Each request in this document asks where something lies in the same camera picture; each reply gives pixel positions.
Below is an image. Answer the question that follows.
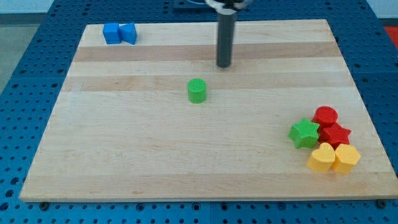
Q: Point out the blue triangle block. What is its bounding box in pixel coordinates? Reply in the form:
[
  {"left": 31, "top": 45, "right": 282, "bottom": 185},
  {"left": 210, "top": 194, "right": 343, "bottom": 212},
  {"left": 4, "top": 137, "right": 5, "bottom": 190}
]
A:
[{"left": 119, "top": 22, "right": 137, "bottom": 45}]

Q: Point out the green cylinder block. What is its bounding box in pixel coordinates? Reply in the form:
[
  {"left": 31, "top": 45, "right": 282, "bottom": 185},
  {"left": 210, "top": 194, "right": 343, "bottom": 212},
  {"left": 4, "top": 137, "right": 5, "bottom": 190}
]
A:
[{"left": 187, "top": 78, "right": 206, "bottom": 103}]

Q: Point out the wooden board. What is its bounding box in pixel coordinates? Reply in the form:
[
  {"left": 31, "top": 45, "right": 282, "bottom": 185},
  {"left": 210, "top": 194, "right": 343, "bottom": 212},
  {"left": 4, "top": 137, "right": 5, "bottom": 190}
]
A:
[{"left": 19, "top": 19, "right": 397, "bottom": 202}]

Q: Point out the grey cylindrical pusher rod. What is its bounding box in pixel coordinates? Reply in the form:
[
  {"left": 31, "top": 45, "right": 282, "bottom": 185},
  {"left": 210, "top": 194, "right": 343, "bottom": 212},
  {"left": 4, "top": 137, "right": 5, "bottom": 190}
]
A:
[{"left": 216, "top": 9, "right": 236, "bottom": 68}]

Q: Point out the green star block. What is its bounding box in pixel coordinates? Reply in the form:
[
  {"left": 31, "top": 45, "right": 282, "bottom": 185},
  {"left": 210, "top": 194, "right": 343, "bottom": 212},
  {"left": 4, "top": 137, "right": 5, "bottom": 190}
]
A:
[{"left": 288, "top": 118, "right": 320, "bottom": 149}]

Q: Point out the blue cube block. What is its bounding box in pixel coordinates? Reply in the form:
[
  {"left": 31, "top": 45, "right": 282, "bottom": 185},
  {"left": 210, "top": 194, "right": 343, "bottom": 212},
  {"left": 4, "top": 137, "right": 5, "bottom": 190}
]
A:
[{"left": 103, "top": 23, "right": 121, "bottom": 44}]

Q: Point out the red cylinder block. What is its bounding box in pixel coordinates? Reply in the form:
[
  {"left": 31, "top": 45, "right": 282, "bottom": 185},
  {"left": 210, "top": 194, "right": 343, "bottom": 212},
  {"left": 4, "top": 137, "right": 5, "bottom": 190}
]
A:
[{"left": 312, "top": 106, "right": 338, "bottom": 128}]

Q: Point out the yellow heart block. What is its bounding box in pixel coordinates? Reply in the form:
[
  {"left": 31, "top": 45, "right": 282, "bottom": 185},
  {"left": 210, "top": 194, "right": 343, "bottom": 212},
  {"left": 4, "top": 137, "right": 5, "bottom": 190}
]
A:
[{"left": 307, "top": 142, "right": 335, "bottom": 172}]

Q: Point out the red star block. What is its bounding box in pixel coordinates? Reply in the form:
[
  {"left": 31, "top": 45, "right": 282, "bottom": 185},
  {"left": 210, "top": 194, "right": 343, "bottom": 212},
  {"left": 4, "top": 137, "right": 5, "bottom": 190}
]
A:
[{"left": 318, "top": 123, "right": 351, "bottom": 149}]

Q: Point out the yellow hexagon block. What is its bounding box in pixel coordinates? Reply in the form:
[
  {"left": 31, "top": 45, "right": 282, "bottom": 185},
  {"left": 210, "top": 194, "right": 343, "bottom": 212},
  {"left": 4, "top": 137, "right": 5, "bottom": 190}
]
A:
[{"left": 331, "top": 144, "right": 361, "bottom": 174}]

